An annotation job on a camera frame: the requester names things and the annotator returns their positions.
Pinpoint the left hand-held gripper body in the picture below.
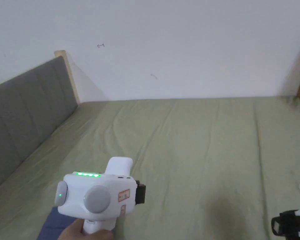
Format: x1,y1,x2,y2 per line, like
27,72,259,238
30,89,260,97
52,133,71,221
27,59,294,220
54,157,147,237

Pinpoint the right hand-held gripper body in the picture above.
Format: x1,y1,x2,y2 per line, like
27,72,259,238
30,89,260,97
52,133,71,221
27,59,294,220
271,182,300,240

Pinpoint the bed with pale green sheet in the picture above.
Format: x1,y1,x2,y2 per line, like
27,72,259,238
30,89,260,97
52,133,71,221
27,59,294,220
0,96,300,240

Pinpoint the dark blue shirt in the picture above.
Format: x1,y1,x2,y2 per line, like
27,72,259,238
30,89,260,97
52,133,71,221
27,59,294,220
38,206,77,240

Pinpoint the grey padded headboard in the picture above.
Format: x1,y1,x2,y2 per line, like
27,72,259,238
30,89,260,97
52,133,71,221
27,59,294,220
0,50,81,196

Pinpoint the person's left hand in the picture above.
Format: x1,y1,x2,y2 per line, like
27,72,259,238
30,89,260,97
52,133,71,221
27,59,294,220
58,218,114,240

